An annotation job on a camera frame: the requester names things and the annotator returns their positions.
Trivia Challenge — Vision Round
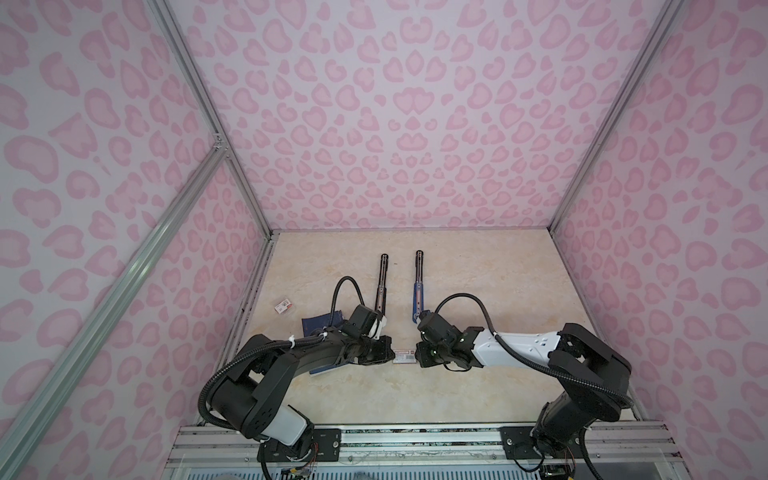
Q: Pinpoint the blue stapler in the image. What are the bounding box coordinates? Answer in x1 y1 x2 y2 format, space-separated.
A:
412 250 424 324

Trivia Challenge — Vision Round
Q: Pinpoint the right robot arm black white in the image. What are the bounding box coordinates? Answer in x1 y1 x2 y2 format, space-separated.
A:
416 312 633 456

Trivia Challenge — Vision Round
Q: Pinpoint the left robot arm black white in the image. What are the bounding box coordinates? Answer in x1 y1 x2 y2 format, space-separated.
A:
197 328 395 455

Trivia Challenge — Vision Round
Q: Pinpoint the blue notebook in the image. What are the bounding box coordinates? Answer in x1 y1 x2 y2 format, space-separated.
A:
301 310 344 376

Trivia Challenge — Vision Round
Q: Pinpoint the small red white staple box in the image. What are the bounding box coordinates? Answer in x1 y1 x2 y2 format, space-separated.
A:
274 298 293 315

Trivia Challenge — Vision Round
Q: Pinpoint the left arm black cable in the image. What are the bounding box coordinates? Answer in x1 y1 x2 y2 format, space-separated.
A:
197 275 367 430

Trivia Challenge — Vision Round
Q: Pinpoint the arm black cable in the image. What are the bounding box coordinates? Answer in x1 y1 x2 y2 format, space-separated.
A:
197 275 367 430
433 292 634 480

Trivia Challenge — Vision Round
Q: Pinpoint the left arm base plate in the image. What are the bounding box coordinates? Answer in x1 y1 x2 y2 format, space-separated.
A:
257 428 342 463

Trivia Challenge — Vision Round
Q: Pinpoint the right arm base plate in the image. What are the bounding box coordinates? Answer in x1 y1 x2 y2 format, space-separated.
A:
499 426 590 462

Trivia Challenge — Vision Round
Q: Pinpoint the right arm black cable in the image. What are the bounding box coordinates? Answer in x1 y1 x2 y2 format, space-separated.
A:
433 292 634 480

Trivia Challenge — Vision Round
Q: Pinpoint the aluminium front rail frame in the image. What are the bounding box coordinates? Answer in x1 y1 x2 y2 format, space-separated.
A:
161 421 692 479

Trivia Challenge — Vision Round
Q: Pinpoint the aluminium diagonal frame bar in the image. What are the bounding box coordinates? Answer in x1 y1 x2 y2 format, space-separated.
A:
1 146 227 479

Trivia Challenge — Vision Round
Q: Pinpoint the aluminium corner frame post left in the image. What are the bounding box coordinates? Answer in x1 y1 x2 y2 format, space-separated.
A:
146 0 273 239

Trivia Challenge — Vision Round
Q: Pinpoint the aluminium corner frame post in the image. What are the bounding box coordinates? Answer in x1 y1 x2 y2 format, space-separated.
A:
548 0 689 237
146 0 273 239

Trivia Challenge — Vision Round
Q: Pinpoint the aluminium corner frame post right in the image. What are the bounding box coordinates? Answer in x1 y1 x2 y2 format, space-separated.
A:
548 0 689 237

